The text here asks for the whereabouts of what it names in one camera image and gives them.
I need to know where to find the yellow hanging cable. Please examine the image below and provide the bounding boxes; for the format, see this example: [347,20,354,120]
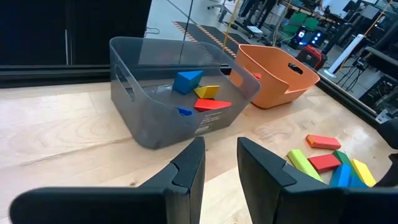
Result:
[223,0,242,52]

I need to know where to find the office chair base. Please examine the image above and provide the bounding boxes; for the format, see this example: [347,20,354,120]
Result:
[206,0,234,24]

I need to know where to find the yellow bar block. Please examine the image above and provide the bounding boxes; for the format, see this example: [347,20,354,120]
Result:
[351,159,377,188]

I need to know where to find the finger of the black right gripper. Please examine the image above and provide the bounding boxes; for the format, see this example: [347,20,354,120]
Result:
[374,154,398,189]
[376,117,398,150]

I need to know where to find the blue bar block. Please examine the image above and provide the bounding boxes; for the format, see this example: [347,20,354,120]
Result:
[329,164,354,188]
[348,175,368,189]

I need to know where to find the red black equipment case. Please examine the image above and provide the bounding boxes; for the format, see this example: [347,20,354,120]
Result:
[295,44,327,71]

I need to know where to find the lime green bar block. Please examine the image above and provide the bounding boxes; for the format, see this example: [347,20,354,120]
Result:
[286,149,324,183]

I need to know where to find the orange plastic bin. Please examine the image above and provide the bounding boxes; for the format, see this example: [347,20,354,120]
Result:
[229,44,321,110]

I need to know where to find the red triangular block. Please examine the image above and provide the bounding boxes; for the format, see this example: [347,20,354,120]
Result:
[194,98,233,113]

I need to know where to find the black computer with lights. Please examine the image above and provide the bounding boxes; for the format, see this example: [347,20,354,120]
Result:
[289,26,326,50]

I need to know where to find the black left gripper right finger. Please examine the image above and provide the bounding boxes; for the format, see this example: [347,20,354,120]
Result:
[237,136,398,224]

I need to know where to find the blue triangular block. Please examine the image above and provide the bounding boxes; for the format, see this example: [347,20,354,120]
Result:
[172,70,204,95]

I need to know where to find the black aluminium table frame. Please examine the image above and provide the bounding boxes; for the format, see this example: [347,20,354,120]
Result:
[0,63,385,128]

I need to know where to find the white pole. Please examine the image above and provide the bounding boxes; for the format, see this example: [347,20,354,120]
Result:
[323,33,368,78]

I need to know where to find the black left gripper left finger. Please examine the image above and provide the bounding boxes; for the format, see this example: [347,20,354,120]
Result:
[9,136,206,224]

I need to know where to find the red bar block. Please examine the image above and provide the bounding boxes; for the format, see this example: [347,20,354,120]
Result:
[307,154,342,174]

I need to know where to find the grey translucent plastic bin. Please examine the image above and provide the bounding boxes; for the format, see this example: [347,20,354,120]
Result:
[109,36,261,149]

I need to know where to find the salmon pink bar block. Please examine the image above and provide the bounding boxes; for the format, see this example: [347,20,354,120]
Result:
[305,134,342,151]

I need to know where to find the small yellow triangular block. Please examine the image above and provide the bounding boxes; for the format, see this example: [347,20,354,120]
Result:
[194,85,220,100]

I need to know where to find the black folding screen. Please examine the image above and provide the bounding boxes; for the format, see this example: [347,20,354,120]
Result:
[0,0,153,67]

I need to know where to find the small blue block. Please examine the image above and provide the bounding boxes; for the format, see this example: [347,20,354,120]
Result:
[175,106,194,118]

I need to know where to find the green chair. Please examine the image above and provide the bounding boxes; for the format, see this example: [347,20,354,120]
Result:
[281,12,307,35]
[303,17,321,32]

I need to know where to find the black hanging cable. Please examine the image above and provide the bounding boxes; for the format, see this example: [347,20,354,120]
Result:
[178,0,194,65]

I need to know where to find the black striped floor mat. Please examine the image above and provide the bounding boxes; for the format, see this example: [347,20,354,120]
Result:
[172,21,251,60]

